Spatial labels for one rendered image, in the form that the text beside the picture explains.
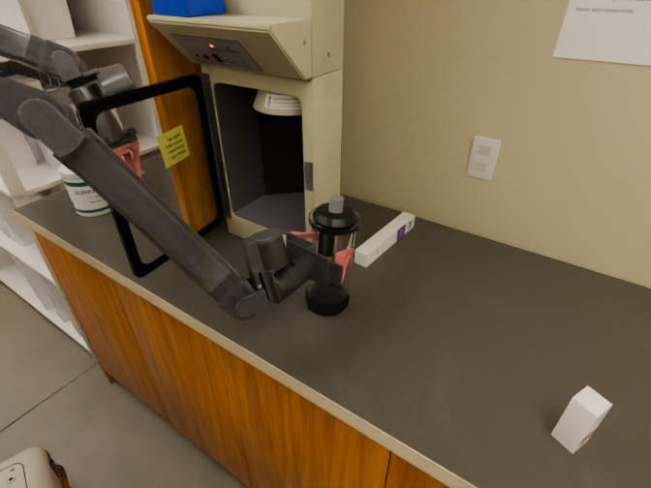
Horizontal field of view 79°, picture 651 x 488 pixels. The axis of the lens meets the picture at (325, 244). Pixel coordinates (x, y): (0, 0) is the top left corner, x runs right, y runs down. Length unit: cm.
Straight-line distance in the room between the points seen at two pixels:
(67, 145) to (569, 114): 100
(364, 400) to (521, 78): 82
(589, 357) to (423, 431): 40
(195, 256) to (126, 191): 14
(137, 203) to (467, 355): 67
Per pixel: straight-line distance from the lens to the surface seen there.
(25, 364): 249
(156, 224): 63
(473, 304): 99
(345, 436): 90
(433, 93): 118
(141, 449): 193
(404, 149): 126
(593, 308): 111
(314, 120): 85
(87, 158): 62
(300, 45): 79
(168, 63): 105
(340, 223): 77
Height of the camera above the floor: 158
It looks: 35 degrees down
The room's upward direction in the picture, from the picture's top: straight up
